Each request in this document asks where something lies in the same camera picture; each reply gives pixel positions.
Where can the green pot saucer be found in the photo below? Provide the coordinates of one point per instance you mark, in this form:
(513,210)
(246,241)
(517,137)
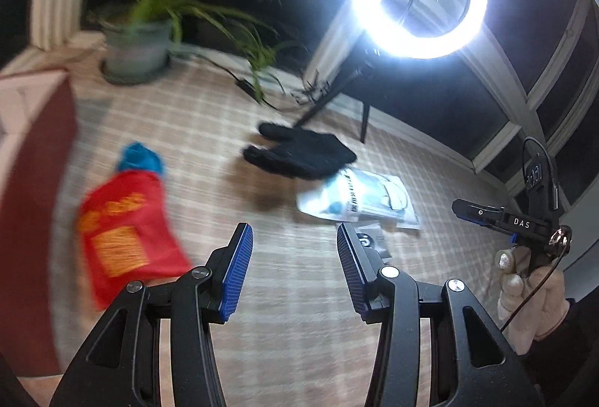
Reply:
(135,80)

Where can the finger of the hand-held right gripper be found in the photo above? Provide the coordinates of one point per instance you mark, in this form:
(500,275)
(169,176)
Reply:
(477,213)

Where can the red cardboard box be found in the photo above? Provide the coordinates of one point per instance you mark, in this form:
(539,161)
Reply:
(37,201)

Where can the clear face mask packet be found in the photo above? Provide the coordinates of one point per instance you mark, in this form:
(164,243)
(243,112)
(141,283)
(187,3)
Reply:
(369,196)

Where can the person's right forearm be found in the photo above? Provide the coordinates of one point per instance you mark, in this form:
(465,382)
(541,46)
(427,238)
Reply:
(575,341)

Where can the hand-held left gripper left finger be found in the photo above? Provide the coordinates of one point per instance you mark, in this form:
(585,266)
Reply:
(238,271)

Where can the silver foil pouch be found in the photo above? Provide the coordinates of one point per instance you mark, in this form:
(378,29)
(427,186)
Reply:
(374,238)

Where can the green plant pot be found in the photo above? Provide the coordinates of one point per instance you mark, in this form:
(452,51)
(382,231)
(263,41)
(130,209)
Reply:
(135,46)

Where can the person's right hand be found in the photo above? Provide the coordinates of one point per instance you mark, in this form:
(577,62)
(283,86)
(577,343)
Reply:
(543,308)

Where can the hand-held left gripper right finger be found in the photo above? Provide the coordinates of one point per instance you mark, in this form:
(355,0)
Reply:
(351,271)

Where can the plaid tablecloth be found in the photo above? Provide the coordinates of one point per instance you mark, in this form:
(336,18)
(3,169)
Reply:
(262,201)

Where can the black knit glove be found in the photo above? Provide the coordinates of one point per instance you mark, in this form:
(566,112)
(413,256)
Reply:
(304,154)

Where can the blue silicone funnel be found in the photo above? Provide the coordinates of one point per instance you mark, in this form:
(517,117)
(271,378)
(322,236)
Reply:
(138,159)

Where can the black tripod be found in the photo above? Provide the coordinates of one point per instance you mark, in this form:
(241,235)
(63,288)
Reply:
(327,93)

